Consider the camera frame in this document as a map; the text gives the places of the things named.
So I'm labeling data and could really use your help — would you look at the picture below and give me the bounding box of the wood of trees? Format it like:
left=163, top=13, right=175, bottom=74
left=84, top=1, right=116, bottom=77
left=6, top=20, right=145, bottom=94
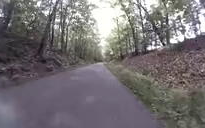
left=104, top=0, right=205, bottom=62
left=0, top=0, right=104, bottom=66

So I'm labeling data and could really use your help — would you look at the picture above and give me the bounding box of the leaf-covered earth bank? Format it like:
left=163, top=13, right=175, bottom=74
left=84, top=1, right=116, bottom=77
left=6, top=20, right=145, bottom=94
left=121, top=34, right=205, bottom=91
left=0, top=33, right=91, bottom=89

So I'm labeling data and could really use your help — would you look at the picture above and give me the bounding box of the grey asphalt road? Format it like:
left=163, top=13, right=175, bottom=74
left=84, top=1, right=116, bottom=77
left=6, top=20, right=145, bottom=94
left=0, top=62, right=164, bottom=128

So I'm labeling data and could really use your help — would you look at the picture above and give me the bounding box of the grass verge strip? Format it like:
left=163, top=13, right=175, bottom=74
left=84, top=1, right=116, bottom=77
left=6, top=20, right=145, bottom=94
left=104, top=61, right=205, bottom=128

